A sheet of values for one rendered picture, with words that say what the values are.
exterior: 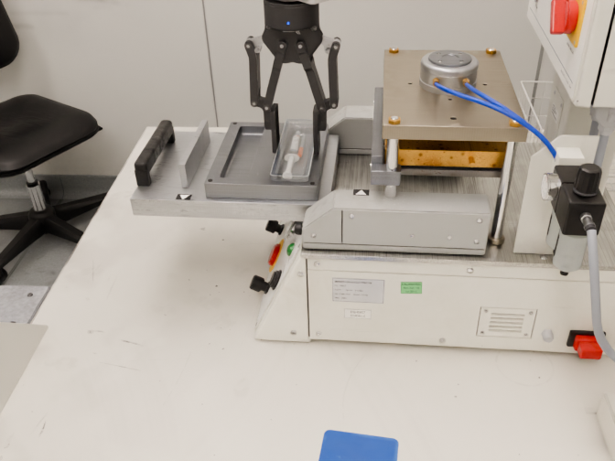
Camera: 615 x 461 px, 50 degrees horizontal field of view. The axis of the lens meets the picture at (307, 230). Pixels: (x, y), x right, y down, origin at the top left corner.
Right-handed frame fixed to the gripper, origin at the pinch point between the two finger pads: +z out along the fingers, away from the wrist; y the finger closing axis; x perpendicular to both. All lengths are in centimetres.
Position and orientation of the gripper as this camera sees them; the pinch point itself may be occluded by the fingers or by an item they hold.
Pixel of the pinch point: (296, 131)
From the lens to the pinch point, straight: 101.1
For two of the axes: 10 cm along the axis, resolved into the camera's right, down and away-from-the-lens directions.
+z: 0.2, 8.1, 5.8
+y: -9.9, -0.4, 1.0
